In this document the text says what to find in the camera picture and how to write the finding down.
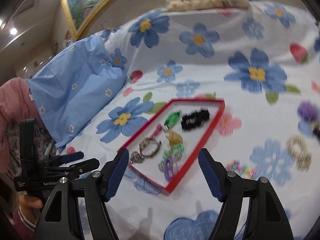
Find purple mesh scrunchie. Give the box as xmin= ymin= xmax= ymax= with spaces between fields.
xmin=297 ymin=101 xmax=319 ymax=122

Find pearl bead bracelet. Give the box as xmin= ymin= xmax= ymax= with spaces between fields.
xmin=286 ymin=134 xmax=313 ymax=172

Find green hair clip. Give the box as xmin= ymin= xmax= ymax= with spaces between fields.
xmin=162 ymin=143 xmax=184 ymax=159

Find red shallow jewelry tray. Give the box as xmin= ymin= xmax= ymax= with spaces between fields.
xmin=122 ymin=99 xmax=225 ymax=193

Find green woven bracelet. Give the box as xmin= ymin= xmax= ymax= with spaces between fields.
xmin=163 ymin=110 xmax=182 ymax=132

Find pink sleeve forearm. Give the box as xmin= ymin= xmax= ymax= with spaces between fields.
xmin=1 ymin=77 xmax=43 ymax=239

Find pink hair clip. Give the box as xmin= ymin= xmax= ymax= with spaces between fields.
xmin=149 ymin=124 xmax=163 ymax=139

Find black velvet scrunchie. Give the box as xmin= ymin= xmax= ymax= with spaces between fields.
xmin=181 ymin=108 xmax=210 ymax=131

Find yellow translucent hair claw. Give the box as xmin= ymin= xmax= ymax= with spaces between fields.
xmin=166 ymin=131 xmax=183 ymax=147

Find purple hair ties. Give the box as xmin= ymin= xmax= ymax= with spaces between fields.
xmin=163 ymin=157 xmax=180 ymax=183

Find floral white bedsheet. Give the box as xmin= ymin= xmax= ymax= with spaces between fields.
xmin=63 ymin=1 xmax=319 ymax=239

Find black hair claw clip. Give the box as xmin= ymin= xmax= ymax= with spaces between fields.
xmin=312 ymin=122 xmax=320 ymax=140

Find silver chain bracelet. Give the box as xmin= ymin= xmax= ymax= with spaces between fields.
xmin=129 ymin=151 xmax=146 ymax=165

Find light blue pillow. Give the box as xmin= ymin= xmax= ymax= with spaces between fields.
xmin=27 ymin=35 xmax=126 ymax=150

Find rose gold wristwatch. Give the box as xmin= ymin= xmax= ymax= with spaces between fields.
xmin=139 ymin=138 xmax=162 ymax=158

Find colorful bead bracelet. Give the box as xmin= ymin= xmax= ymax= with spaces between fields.
xmin=226 ymin=160 xmax=257 ymax=179

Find person's left hand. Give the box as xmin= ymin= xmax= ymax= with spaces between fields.
xmin=19 ymin=194 xmax=43 ymax=217

